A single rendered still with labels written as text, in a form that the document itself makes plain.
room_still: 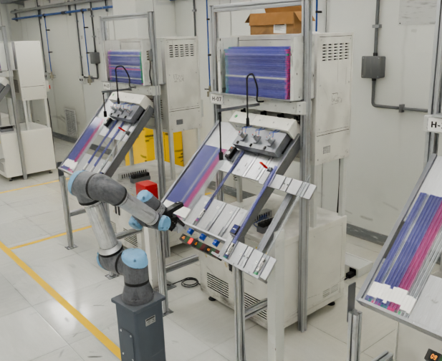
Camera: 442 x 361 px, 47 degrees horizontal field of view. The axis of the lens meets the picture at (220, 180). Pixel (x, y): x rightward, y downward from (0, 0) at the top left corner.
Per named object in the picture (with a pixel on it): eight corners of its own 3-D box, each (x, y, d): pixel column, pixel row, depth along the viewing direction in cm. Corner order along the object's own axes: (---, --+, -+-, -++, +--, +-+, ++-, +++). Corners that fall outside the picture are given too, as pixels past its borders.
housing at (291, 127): (299, 147, 277) (288, 130, 268) (240, 135, 313) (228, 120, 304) (306, 135, 279) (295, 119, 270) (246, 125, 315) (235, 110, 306)
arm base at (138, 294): (135, 309, 228) (133, 289, 226) (115, 298, 239) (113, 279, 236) (160, 296, 239) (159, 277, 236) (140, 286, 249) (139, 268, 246)
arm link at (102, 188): (112, 172, 208) (175, 215, 246) (94, 168, 214) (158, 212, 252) (101, 197, 204) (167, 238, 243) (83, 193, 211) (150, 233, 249)
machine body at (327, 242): (274, 343, 293) (274, 244, 276) (200, 298, 345) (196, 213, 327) (343, 304, 332) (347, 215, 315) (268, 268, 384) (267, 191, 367)
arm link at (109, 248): (121, 281, 236) (83, 182, 210) (99, 273, 245) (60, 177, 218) (137, 265, 244) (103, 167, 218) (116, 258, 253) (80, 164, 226)
